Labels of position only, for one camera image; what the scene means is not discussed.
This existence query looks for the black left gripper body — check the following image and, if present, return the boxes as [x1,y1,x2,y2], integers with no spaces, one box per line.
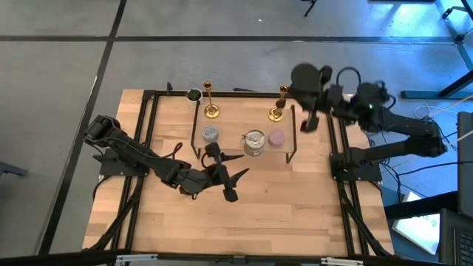
[180,141,239,203]

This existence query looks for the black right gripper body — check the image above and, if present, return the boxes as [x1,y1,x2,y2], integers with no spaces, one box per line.
[299,65,347,134]

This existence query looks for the tall silver candle tin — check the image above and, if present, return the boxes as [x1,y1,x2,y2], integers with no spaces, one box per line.
[242,129,266,157]

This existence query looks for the small blue-grey candle tin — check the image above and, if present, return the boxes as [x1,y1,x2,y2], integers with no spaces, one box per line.
[202,124,220,143]

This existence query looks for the gold candlestick holder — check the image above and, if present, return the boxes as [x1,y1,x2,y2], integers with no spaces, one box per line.
[202,80,221,119]
[268,84,290,123]

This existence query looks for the small pink candle tin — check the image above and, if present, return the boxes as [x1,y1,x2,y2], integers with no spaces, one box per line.
[268,129,286,148]

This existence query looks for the wooden shelf riser black legs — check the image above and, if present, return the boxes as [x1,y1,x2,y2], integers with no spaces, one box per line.
[188,98,298,165]

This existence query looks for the white pot with plant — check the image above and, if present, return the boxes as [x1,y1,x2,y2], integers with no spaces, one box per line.
[186,87,204,104]

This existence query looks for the black tripod leg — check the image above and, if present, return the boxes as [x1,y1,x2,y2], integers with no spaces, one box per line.
[301,0,319,18]

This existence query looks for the dark computer monitor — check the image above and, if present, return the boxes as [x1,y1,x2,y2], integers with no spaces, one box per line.
[457,110,473,219]

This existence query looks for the open laptop bright screen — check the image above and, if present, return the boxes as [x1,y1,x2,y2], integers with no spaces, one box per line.
[391,191,441,256]

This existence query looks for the black keyboard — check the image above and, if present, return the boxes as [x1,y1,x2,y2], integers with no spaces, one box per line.
[438,208,473,266]

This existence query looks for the grey chair base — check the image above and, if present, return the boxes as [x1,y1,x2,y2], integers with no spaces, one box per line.
[0,161,29,178]

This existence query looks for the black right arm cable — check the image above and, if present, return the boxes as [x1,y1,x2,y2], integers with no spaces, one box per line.
[335,66,362,92]

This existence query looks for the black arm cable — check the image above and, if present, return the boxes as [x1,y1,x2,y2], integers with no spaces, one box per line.
[335,66,362,92]
[162,141,184,160]

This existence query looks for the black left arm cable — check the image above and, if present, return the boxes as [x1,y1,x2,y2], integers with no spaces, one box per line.
[162,141,184,160]

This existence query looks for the black aluminium table frame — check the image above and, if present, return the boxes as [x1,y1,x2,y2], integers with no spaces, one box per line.
[83,81,395,259]

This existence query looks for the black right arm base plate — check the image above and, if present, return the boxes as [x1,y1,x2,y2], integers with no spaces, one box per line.
[330,151,382,182]

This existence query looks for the black desk leg frame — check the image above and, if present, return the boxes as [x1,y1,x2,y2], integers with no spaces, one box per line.
[401,0,473,100]

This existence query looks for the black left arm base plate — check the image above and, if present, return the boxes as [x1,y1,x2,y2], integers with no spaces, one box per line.
[98,157,151,177]

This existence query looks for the silver frame bracket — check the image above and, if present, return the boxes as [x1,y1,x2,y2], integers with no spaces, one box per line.
[320,257,365,266]
[115,253,159,264]

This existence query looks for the black floor cable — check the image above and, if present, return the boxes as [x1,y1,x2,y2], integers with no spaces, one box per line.
[397,160,473,200]

